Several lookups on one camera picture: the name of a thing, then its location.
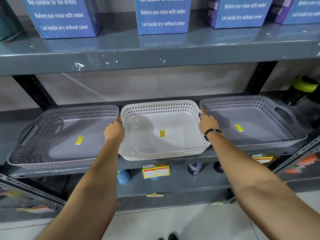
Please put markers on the black shaker bottle green lid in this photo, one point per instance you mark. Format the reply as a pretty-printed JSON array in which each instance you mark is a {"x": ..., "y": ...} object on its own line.
[{"x": 301, "y": 91}]

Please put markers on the blue printed carton box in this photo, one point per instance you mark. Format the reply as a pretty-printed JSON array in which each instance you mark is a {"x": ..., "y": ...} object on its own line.
[
  {"x": 162, "y": 17},
  {"x": 62, "y": 19}
]

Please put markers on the purple black bottle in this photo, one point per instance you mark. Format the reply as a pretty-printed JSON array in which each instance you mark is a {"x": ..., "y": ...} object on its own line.
[{"x": 195, "y": 169}]

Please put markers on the person's left forearm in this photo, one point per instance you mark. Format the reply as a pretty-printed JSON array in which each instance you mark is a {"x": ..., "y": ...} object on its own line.
[{"x": 90, "y": 187}]

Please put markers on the grey metal shelf rack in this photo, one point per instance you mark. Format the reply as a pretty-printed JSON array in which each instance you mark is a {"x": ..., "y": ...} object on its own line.
[{"x": 150, "y": 54}]

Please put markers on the person's black shoe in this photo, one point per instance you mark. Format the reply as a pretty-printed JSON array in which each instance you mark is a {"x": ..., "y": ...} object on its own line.
[{"x": 173, "y": 236}]

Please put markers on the teal package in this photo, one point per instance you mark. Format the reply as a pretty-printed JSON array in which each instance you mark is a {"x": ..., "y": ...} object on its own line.
[{"x": 8, "y": 19}]

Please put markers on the person's right forearm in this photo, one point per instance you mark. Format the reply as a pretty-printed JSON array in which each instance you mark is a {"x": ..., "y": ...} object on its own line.
[{"x": 252, "y": 182}]

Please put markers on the white perforated plastic basket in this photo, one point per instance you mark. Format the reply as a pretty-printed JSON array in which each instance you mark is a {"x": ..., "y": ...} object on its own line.
[{"x": 162, "y": 137}]

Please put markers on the orange printed packages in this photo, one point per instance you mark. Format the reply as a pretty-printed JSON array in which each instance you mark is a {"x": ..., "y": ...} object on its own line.
[{"x": 303, "y": 162}]

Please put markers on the person's left hand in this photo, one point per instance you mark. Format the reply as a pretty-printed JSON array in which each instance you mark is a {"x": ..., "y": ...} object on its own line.
[{"x": 114, "y": 131}]

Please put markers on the small yellow shelf label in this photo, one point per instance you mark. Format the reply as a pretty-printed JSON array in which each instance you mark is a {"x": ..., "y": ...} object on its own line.
[
  {"x": 155, "y": 195},
  {"x": 217, "y": 202}
]

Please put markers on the person's right thumb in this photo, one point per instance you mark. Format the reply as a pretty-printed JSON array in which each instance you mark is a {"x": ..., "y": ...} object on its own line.
[{"x": 203, "y": 112}]

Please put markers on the slotted grey side rack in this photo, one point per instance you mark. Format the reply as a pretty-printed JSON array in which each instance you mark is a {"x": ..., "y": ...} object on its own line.
[
  {"x": 27, "y": 189},
  {"x": 303, "y": 147}
]

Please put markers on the blue patterned bottle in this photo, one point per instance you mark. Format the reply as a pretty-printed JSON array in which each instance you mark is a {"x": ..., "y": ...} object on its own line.
[{"x": 124, "y": 176}]

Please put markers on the person's right hand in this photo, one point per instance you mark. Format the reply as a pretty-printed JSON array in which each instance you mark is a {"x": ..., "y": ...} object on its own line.
[{"x": 208, "y": 123}]

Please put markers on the yellow sticker label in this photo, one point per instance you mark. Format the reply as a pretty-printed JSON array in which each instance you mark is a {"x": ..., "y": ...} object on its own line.
[
  {"x": 239, "y": 127},
  {"x": 79, "y": 140},
  {"x": 161, "y": 133}
]

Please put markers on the person's left thumb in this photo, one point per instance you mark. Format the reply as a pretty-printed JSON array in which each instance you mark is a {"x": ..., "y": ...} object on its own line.
[{"x": 118, "y": 118}]

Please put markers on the blue and purple carton box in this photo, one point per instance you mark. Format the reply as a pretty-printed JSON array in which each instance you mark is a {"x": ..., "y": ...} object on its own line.
[
  {"x": 300, "y": 9},
  {"x": 240, "y": 12}
]

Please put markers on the grey perforated plastic basket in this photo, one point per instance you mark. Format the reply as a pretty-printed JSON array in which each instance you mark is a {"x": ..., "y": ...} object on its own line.
[
  {"x": 257, "y": 122},
  {"x": 70, "y": 137}
]

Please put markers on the yellow red price tag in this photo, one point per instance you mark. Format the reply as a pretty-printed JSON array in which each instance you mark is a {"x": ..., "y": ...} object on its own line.
[
  {"x": 155, "y": 170},
  {"x": 262, "y": 158}
]

